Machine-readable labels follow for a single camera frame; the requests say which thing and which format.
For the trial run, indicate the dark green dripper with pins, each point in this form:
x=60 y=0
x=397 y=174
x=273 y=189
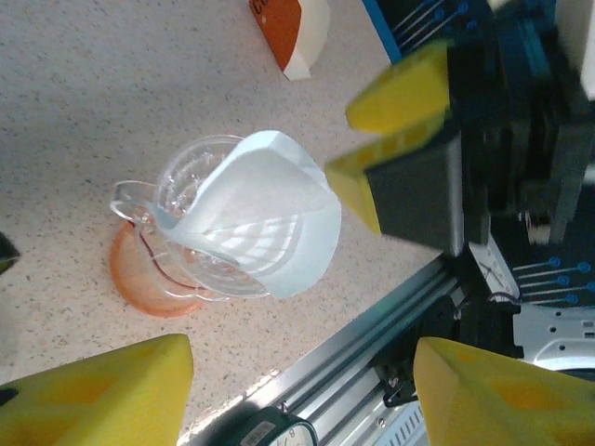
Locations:
x=5 y=248

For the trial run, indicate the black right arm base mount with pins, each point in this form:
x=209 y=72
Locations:
x=441 y=325

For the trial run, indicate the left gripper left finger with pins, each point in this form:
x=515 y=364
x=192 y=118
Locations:
x=93 y=399

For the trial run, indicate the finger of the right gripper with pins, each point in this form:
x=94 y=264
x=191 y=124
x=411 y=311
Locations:
x=404 y=93
x=409 y=200

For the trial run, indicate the small white clock green base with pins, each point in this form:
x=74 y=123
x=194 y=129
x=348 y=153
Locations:
x=279 y=432

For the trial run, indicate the coffee filter packet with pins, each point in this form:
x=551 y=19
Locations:
x=279 y=32

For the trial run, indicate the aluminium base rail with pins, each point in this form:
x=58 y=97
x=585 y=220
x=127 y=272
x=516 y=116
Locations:
x=353 y=344

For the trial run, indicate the clear glass dripper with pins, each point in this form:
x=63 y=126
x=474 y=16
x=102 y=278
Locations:
x=186 y=172

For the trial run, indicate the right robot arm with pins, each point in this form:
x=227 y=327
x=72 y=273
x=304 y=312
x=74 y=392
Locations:
x=558 y=334

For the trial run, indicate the white paper coffee filter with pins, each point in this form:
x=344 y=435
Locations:
x=260 y=209

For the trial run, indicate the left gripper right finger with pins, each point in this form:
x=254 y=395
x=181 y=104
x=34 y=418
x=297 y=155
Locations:
x=502 y=404

